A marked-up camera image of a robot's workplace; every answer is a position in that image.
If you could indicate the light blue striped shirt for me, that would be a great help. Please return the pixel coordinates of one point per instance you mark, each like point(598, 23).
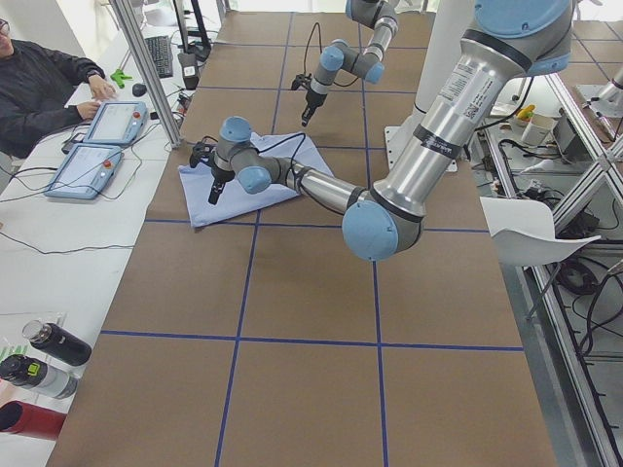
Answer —
point(234, 200)

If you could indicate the black keyboard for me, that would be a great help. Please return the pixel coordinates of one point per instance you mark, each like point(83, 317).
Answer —
point(160, 51)

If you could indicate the blue teach pendant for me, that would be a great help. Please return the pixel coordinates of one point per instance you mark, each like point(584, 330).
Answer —
point(85, 172)
point(117, 123)

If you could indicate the white plastic chair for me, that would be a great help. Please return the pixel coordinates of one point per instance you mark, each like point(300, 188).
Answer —
point(524, 234)

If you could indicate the black computer mouse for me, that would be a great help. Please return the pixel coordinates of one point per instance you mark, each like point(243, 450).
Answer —
point(138, 89)

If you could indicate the aluminium frame post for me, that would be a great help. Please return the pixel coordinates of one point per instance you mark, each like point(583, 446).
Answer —
point(147, 69)

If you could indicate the green plastic toy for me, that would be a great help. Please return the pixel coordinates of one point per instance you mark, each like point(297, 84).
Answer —
point(119, 77)

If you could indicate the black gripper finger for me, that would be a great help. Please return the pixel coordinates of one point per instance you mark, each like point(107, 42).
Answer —
point(215, 192)
point(307, 115)

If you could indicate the grey black thermos bottle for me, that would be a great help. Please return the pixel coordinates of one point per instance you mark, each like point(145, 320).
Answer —
point(35, 375)

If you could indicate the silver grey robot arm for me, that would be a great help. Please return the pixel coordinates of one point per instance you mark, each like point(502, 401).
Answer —
point(381, 18)
point(481, 45)

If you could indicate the seated person in black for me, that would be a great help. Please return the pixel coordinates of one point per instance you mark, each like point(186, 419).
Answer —
point(44, 91)

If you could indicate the red bottle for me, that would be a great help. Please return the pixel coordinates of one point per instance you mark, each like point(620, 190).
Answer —
point(20, 418)

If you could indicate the near blue teach pendant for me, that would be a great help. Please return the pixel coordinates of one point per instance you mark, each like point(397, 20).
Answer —
point(85, 172)

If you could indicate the far blue teach pendant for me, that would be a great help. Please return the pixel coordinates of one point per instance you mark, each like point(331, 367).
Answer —
point(117, 123)

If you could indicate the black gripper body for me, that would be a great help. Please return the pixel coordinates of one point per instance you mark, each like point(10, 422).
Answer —
point(312, 97)
point(219, 176)

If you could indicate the black water bottle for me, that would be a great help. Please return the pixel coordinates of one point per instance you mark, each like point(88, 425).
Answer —
point(57, 342)

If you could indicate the blue tape line crosswise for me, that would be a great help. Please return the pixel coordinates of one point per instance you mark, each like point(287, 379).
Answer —
point(457, 347)

